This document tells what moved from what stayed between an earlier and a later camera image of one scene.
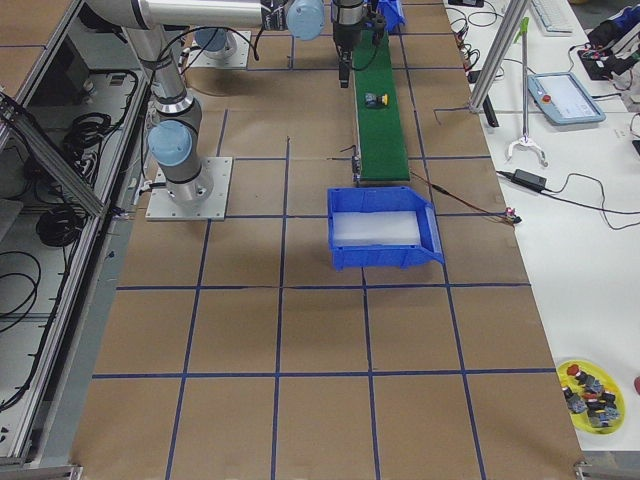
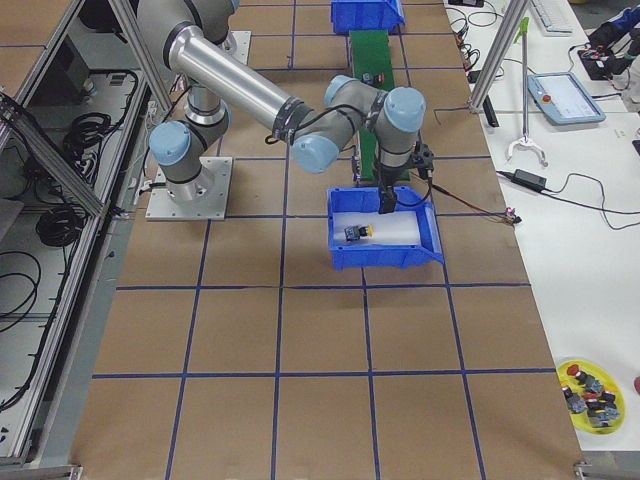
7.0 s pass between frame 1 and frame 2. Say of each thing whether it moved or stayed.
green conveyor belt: stayed
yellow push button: moved
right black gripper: moved
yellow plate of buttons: stayed
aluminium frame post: stayed
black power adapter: stayed
